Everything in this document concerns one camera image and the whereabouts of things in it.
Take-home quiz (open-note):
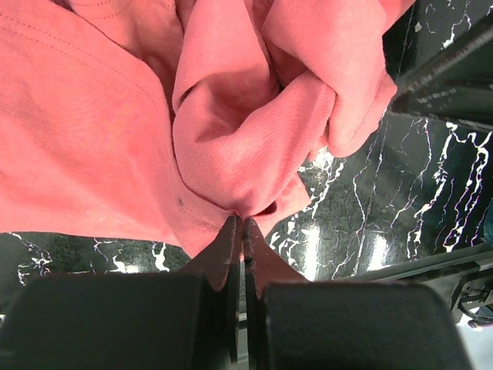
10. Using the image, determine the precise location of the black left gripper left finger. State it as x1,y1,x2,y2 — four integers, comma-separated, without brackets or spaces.
1,216,242,369

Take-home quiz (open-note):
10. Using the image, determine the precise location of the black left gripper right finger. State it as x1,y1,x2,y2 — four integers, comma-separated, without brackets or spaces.
243,219,472,369

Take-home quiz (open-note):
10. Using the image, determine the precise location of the salmon pink t-shirt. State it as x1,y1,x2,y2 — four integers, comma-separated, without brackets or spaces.
1,1,411,256

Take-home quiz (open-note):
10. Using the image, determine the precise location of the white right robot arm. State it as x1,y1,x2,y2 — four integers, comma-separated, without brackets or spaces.
384,1,492,132

